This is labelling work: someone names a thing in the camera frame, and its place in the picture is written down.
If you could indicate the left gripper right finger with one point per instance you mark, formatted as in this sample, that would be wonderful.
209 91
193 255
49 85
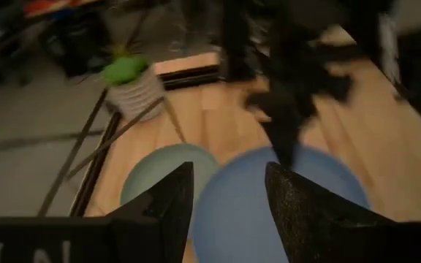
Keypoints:
298 212

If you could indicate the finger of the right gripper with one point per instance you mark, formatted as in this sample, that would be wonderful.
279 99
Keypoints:
285 142

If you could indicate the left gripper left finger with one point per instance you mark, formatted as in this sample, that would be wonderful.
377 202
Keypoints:
166 212

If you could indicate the green plate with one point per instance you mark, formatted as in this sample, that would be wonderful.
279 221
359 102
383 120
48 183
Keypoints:
152 171

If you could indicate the blue plate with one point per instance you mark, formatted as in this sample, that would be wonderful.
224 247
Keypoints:
232 219

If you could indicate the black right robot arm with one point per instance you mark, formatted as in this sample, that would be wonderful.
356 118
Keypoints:
239 36

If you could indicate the succulent in white patterned pot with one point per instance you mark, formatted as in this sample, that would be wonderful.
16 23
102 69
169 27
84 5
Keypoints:
133 95

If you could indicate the black diagonal frame strut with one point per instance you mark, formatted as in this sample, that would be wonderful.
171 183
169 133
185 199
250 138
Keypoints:
415 91

